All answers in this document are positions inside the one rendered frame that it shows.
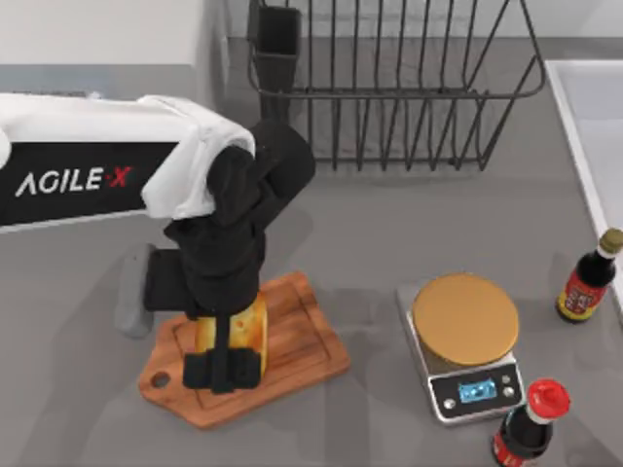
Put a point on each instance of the yellow bread loaf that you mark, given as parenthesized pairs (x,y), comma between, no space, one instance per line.
(249,331)

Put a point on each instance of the wooden cutting board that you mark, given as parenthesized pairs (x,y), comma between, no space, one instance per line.
(302,350)

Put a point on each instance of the black cutlery holder cup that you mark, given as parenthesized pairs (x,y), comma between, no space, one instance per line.
(275,39)

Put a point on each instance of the silver kitchen scale gold plate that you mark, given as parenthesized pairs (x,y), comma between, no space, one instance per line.
(465,321)

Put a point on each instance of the white boxy appliance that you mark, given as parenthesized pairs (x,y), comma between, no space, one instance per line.
(92,31)

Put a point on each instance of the dark bottle with red cap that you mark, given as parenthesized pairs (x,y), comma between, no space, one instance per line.
(528,428)

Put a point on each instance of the dark sauce bottle red label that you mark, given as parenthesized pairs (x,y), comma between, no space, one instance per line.
(586,287)

